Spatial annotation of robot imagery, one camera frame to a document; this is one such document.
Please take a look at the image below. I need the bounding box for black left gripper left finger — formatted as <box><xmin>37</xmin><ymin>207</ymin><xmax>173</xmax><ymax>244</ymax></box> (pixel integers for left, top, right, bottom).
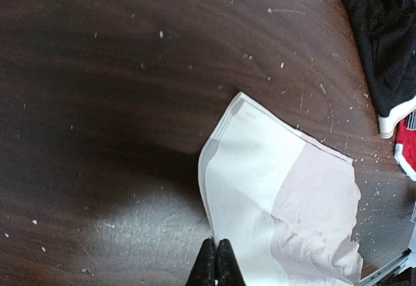
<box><xmin>185</xmin><ymin>238</ymin><xmax>216</xmax><ymax>286</ymax></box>

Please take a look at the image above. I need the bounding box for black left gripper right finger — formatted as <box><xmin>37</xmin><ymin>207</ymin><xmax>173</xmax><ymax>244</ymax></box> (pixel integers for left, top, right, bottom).
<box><xmin>216</xmin><ymin>239</ymin><xmax>246</xmax><ymax>286</ymax></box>

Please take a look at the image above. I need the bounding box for pink and white underwear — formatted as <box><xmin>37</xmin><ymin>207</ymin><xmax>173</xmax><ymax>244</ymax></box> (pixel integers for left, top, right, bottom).
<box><xmin>198</xmin><ymin>93</ymin><xmax>363</xmax><ymax>285</ymax></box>

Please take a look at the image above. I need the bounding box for red underwear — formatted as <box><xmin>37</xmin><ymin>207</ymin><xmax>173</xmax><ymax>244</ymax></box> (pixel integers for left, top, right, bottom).
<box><xmin>394</xmin><ymin>120</ymin><xmax>415</xmax><ymax>181</ymax></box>

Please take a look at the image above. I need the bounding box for black underwear white waistband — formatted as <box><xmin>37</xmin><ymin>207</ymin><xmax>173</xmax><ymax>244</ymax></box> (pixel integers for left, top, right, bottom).
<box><xmin>342</xmin><ymin>0</ymin><xmax>415</xmax><ymax>138</ymax></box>

